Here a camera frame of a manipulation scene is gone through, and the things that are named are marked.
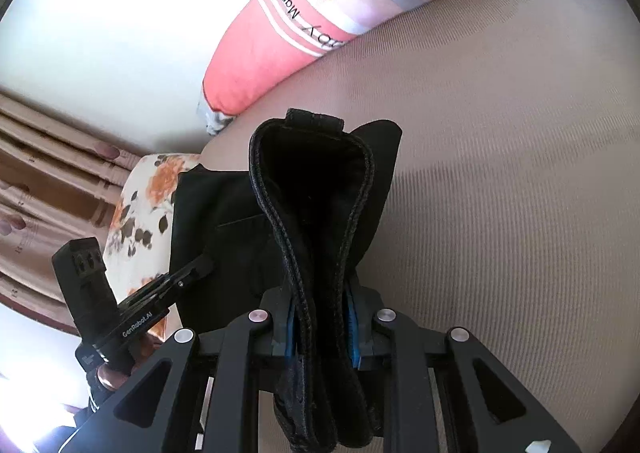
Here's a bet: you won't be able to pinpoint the black denim pants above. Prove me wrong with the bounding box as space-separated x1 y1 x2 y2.
170 110 401 452

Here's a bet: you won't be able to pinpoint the left hand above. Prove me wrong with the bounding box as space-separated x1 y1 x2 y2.
96 333 164 391

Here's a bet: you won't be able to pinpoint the floral orange pillow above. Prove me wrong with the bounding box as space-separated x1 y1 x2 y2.
102 153 202 339

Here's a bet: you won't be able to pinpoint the brown patterned curtain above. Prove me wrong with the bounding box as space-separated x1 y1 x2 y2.
0 95 139 334

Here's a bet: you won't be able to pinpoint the beige houndstooth bed sheet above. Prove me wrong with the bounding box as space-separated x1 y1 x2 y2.
201 0 639 452

